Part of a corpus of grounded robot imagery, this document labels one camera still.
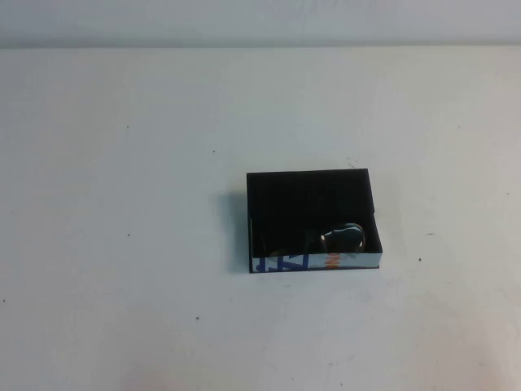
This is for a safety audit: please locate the black open glasses case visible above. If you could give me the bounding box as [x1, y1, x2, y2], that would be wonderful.
[245, 168, 385, 275]

